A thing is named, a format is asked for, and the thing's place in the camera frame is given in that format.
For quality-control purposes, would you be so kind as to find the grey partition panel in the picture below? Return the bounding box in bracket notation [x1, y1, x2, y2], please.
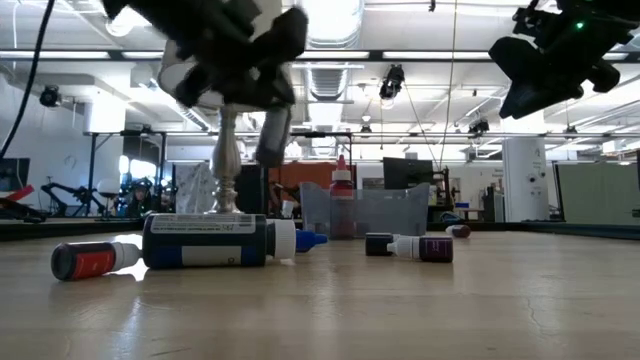
[555, 162, 640, 225]

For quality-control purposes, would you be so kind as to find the small purple label dropper bottle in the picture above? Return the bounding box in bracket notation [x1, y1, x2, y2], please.
[386, 235, 455, 264]

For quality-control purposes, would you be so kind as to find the small red label dropper bottle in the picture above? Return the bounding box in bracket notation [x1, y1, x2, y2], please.
[50, 240, 143, 282]

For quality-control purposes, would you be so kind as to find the black monitor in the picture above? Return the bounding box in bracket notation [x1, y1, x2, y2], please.
[0, 157, 31, 194]
[382, 156, 434, 191]

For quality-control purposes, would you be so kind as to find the orange partition panel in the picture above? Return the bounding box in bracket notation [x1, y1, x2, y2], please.
[268, 161, 357, 202]

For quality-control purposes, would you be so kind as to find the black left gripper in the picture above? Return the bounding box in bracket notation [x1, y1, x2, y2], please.
[102, 0, 309, 109]

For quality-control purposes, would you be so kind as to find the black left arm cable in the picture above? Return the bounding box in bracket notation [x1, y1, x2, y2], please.
[0, 0, 57, 159]

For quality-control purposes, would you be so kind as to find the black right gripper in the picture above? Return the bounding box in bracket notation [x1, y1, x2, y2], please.
[488, 4, 640, 120]

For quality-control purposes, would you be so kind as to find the grey translucent plastic bin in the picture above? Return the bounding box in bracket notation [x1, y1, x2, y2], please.
[299, 181, 431, 239]

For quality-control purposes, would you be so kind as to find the white round pillar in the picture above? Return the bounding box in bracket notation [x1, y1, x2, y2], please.
[501, 137, 549, 222]

